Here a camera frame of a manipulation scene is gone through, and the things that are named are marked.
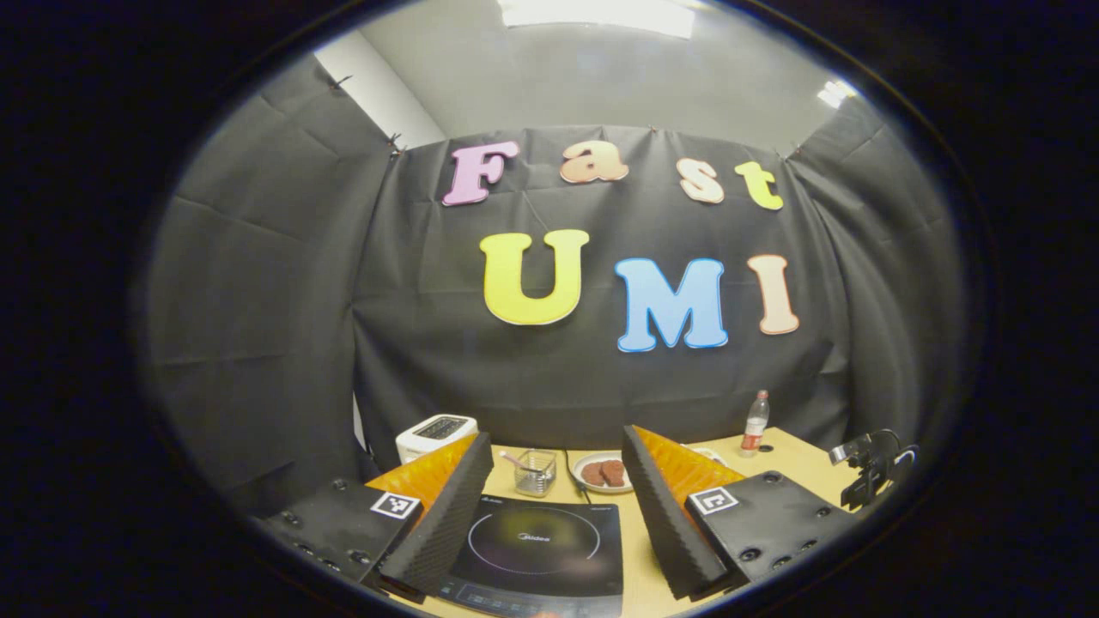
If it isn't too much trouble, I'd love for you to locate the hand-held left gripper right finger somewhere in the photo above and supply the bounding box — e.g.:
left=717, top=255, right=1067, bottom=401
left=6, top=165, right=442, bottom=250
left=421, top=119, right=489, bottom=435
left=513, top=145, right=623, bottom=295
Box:
left=622, top=424, right=858, bottom=602

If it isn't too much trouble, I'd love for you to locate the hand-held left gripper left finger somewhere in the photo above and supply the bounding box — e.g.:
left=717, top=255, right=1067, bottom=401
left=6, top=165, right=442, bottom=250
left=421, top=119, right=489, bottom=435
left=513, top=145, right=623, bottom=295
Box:
left=258, top=432, right=495, bottom=602

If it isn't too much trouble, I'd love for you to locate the black induction cooktop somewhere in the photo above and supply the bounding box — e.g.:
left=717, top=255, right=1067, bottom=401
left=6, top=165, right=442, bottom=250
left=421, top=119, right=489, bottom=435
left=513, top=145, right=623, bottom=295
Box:
left=434, top=495, right=625, bottom=618

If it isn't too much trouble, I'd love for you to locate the white toaster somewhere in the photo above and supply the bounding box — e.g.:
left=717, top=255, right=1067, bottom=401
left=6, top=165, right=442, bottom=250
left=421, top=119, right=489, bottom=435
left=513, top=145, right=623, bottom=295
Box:
left=395, top=414, right=479, bottom=465

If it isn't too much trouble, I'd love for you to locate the clear glass container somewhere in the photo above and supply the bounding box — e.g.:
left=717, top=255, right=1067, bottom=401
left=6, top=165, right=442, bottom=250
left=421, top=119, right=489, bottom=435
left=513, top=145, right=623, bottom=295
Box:
left=513, top=448, right=557, bottom=499

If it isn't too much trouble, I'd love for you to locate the white oval plate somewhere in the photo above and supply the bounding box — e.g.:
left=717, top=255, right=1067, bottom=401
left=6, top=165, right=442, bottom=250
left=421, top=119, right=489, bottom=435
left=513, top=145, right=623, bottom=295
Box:
left=570, top=451, right=636, bottom=495

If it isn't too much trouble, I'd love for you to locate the clear plastic water bottle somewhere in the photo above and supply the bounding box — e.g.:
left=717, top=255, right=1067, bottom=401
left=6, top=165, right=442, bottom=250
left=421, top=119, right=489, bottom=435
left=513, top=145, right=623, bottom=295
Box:
left=741, top=390, right=771, bottom=458

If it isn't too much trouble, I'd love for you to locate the black backdrop cloth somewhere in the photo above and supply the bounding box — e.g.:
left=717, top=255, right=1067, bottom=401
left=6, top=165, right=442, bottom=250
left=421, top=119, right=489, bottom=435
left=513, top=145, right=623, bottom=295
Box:
left=142, top=51, right=967, bottom=516

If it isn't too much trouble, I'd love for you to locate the black power cable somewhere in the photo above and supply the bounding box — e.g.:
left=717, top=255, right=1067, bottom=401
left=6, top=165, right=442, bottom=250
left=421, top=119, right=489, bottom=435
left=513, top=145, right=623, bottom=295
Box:
left=562, top=449, right=593, bottom=504

